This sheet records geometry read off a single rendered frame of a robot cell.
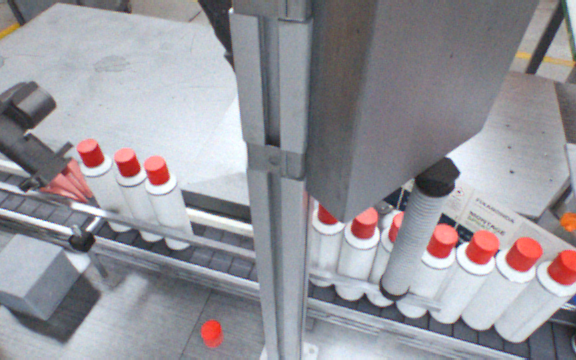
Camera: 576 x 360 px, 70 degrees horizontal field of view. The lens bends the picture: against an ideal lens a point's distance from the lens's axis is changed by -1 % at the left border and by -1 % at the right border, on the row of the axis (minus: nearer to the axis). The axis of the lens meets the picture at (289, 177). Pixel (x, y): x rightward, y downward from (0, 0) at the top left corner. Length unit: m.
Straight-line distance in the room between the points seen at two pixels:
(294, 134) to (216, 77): 1.01
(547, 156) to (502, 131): 0.11
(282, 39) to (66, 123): 1.04
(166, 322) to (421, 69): 0.65
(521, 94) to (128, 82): 1.09
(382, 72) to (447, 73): 0.07
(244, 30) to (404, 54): 0.09
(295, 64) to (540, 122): 0.99
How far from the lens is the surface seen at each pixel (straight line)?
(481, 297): 0.69
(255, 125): 0.28
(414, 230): 0.40
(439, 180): 0.35
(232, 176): 0.89
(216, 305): 0.78
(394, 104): 0.25
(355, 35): 0.21
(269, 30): 0.24
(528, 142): 1.11
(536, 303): 0.67
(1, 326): 0.91
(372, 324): 0.73
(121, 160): 0.68
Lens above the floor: 1.53
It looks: 48 degrees down
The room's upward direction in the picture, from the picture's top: straight up
